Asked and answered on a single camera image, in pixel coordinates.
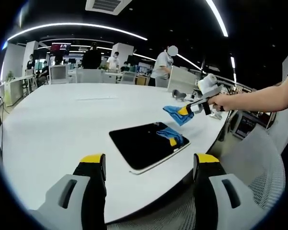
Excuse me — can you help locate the ceiling air conditioner vent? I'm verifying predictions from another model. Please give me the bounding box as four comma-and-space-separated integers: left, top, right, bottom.
85, 0, 133, 16

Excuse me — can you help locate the white square-backed chair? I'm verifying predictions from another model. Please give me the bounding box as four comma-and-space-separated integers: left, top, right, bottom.
48, 64, 69, 85

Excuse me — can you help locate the person's right hand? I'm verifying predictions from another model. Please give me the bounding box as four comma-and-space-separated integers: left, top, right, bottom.
207, 92, 235, 113

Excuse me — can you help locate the red display monitor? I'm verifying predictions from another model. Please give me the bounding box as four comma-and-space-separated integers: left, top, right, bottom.
50, 43, 72, 52

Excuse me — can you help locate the straight ceiling light strip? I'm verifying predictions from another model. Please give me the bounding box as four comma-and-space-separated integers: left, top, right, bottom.
204, 0, 229, 38

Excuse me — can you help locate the low white cabinet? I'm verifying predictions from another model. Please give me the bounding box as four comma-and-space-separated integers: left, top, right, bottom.
2, 76, 35, 106

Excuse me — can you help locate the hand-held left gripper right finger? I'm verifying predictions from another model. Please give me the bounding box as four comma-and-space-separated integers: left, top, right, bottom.
192, 152, 266, 230

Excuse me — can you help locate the white desk partition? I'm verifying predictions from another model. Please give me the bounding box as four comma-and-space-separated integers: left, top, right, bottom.
167, 65, 198, 95

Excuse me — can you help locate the white mesh-backed chair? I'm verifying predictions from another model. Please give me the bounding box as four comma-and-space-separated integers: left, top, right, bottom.
120, 71, 138, 85

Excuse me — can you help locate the blue cleaning cloth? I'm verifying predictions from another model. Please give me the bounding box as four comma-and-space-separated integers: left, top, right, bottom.
162, 105, 195, 127

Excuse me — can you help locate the brown cardboard box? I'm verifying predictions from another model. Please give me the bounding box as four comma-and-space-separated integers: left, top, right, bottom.
136, 76, 150, 86

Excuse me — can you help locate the white mesh office chair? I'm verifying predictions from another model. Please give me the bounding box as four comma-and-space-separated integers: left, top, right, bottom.
108, 130, 287, 230

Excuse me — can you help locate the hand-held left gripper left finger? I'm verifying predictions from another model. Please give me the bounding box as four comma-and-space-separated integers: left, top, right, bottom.
35, 153, 108, 230

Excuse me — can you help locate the curved ceiling light strip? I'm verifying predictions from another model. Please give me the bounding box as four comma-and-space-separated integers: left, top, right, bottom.
6, 22, 148, 42

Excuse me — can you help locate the white wide-backed chair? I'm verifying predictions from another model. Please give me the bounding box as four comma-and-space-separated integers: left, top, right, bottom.
74, 69, 104, 84

